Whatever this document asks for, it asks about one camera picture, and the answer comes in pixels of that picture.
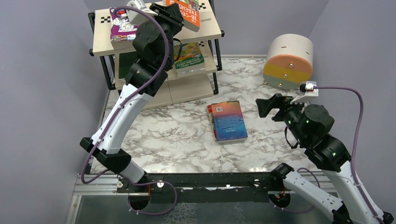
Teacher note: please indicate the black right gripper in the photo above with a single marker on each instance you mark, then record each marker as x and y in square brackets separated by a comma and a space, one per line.
[279, 107]

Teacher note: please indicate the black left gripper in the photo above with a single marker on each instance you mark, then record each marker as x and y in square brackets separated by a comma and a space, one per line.
[173, 15]

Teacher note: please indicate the orange 78-storey treehouse book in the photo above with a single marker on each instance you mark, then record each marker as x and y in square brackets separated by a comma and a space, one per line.
[190, 12]

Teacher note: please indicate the dark bottom book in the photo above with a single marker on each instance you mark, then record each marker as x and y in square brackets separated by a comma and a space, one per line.
[229, 122]

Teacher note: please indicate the green 104-storey treehouse book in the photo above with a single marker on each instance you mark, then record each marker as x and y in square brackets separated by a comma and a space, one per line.
[188, 54]

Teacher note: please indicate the purple cartoon cover book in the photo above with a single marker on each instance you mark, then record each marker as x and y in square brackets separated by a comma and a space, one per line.
[122, 32]

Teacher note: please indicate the plain dark green book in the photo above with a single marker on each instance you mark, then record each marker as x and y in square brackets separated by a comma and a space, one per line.
[126, 60]

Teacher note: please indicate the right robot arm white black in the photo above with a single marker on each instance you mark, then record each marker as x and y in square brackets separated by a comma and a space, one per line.
[310, 125]

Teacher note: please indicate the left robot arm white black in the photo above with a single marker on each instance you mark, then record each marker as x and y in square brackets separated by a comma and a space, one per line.
[154, 44]

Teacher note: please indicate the round drawer box orange yellow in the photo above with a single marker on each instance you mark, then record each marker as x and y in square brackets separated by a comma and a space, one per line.
[289, 62]

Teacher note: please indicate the beige black three-tier shelf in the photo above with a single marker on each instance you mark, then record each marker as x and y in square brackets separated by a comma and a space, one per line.
[189, 77]

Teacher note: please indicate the red spine book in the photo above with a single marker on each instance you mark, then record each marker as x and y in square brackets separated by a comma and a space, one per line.
[209, 110]

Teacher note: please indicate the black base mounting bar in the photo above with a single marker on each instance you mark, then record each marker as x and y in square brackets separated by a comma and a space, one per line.
[257, 187]

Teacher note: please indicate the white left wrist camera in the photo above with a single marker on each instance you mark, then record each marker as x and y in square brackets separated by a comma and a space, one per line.
[132, 12]

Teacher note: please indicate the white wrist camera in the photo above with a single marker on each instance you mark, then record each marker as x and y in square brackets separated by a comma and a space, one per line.
[132, 12]
[310, 92]

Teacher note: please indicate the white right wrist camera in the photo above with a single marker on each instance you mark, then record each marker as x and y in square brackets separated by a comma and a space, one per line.
[310, 92]

